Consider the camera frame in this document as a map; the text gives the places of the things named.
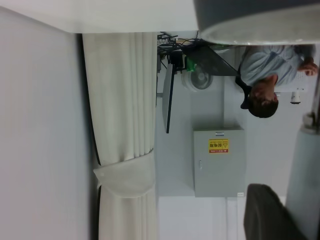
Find cream curtain tieback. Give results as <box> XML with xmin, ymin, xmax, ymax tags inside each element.
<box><xmin>92</xmin><ymin>149</ymin><xmax>157</xmax><ymax>200</ymax></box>

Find cream curtain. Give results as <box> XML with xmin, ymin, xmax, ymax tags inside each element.
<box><xmin>82</xmin><ymin>32</ymin><xmax>160</xmax><ymax>240</ymax></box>

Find white round fan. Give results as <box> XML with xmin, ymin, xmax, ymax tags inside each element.
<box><xmin>181</xmin><ymin>66</ymin><xmax>216</xmax><ymax>94</ymax></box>

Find tangled black cables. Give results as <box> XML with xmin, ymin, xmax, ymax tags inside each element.
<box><xmin>156</xmin><ymin>31</ymin><xmax>201</xmax><ymax>49</ymax></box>

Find person in light blue shirt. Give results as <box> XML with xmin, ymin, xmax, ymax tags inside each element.
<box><xmin>234</xmin><ymin>44</ymin><xmax>320</xmax><ymax>120</ymax></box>

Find small white camera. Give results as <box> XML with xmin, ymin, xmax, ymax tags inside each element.
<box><xmin>289</xmin><ymin>91</ymin><xmax>302</xmax><ymax>105</ymax></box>

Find small black box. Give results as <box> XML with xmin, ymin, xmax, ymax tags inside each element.
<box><xmin>166</xmin><ymin>50</ymin><xmax>185</xmax><ymax>69</ymax></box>

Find green plastic object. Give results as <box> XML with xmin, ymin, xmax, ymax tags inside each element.
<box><xmin>184</xmin><ymin>55</ymin><xmax>199</xmax><ymax>73</ymax></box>

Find grey electrical cabinet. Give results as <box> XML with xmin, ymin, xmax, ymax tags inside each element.
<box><xmin>192</xmin><ymin>125</ymin><xmax>246</xmax><ymax>198</ymax></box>

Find black flat monitor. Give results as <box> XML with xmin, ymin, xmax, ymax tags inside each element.
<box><xmin>161</xmin><ymin>62</ymin><xmax>176</xmax><ymax>135</ymax></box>

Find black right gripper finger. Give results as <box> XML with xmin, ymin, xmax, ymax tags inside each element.
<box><xmin>243</xmin><ymin>183</ymin><xmax>309</xmax><ymax>240</ymax></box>

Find black slanted panel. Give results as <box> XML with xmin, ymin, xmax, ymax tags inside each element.
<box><xmin>182</xmin><ymin>44</ymin><xmax>240</xmax><ymax>77</ymax></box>

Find yellow red warning sticker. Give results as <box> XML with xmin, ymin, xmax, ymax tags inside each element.
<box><xmin>208</xmin><ymin>138</ymin><xmax>230</xmax><ymax>154</ymax></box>

